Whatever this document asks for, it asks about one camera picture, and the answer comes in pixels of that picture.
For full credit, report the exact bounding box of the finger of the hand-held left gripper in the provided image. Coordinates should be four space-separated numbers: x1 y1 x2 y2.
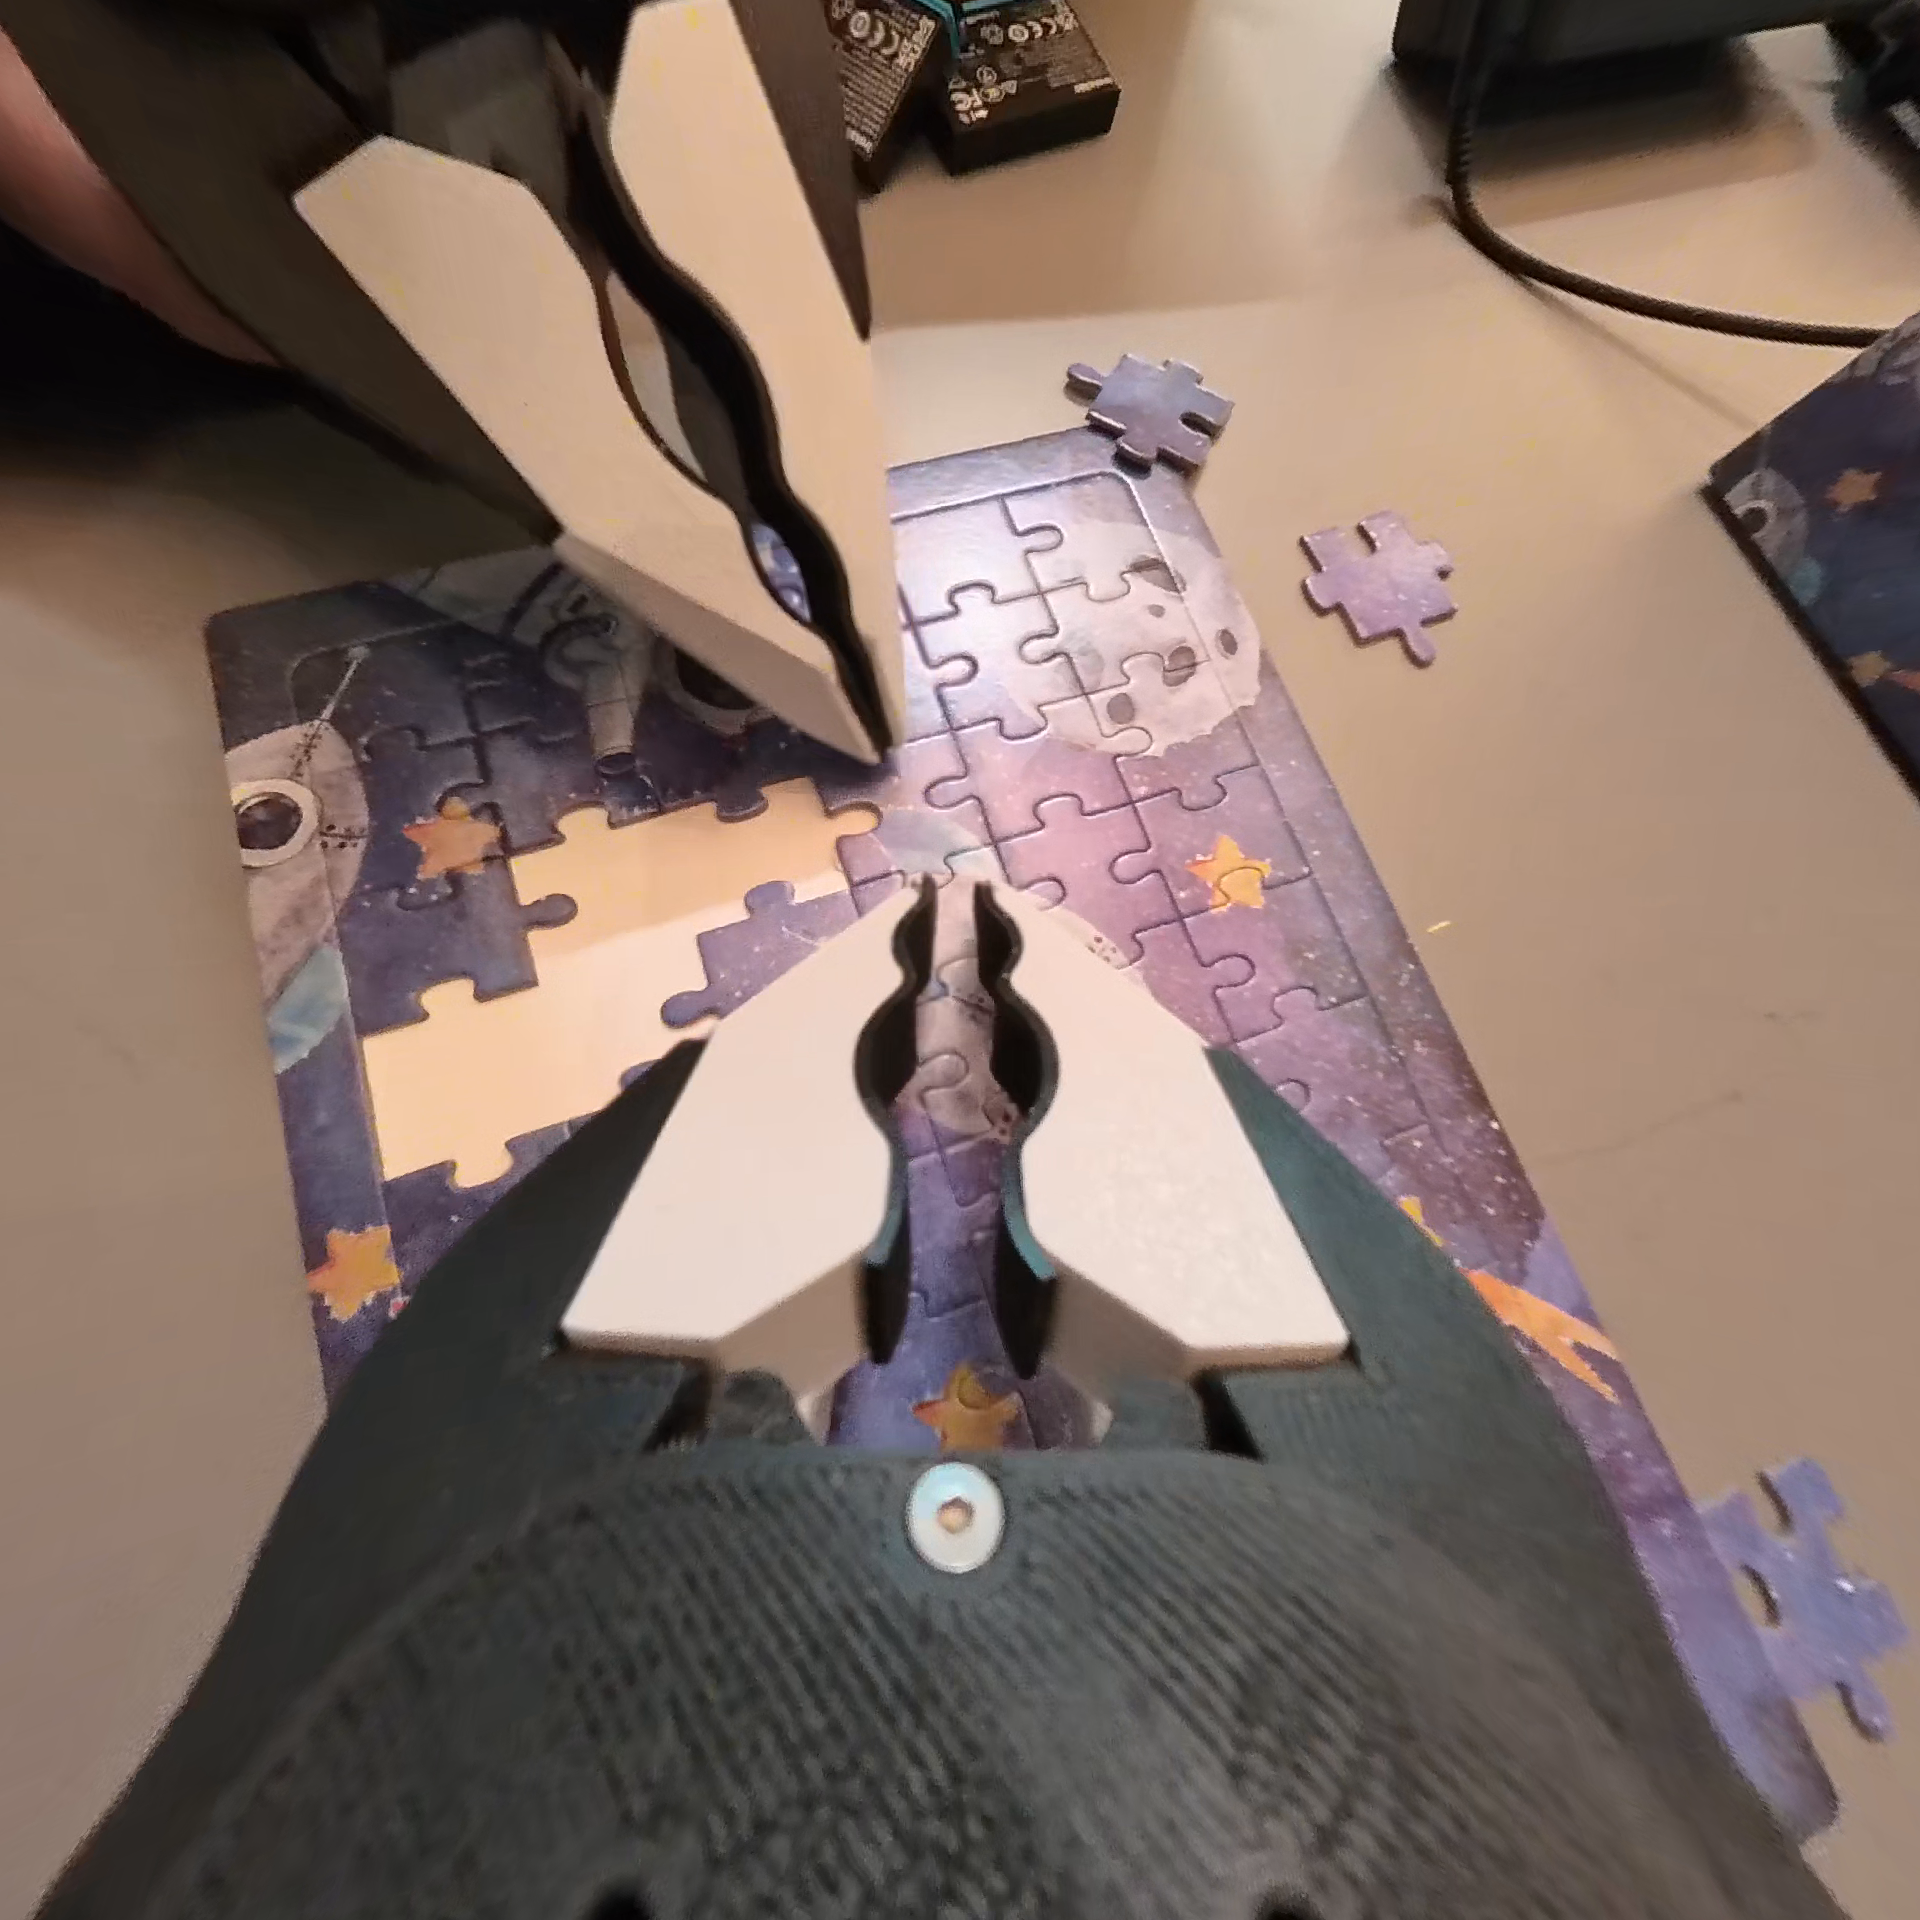
294 132 889 767
574 0 910 752

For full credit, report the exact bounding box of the space jigsaw puzzle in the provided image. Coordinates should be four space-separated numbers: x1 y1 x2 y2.
201 423 1844 1844

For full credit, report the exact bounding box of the person's left forearm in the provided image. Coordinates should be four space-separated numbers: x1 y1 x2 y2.
0 224 519 504

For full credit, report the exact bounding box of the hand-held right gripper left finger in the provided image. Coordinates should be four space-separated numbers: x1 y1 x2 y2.
561 878 942 1379

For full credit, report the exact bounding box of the puzzle box lid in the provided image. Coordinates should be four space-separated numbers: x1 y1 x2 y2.
1704 311 1920 805

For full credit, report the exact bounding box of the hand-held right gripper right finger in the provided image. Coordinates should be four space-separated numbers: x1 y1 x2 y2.
972 882 1356 1383

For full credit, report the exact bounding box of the purple jigsaw puzzle piece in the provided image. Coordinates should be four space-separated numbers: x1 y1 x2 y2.
1063 351 1238 479
1699 1458 1912 1743
1296 509 1460 668

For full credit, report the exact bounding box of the person's left hand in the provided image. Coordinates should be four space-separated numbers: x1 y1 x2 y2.
0 30 279 367

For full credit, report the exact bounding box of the black braided cable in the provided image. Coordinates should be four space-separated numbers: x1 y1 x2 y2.
1443 0 1896 350

